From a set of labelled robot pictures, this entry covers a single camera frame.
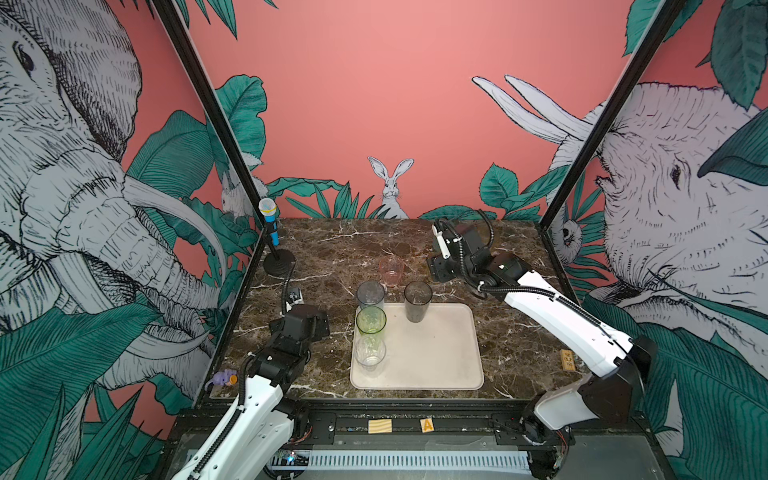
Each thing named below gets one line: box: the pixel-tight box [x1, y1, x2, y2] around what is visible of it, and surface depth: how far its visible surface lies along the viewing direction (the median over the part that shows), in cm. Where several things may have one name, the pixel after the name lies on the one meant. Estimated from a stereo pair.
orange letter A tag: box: [420, 418, 435, 433], surface depth 76 cm
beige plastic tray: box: [350, 303, 485, 391], surface depth 88 cm
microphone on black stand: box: [258, 198, 296, 277], surface depth 97 cm
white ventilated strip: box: [270, 450, 532, 471], surface depth 71 cm
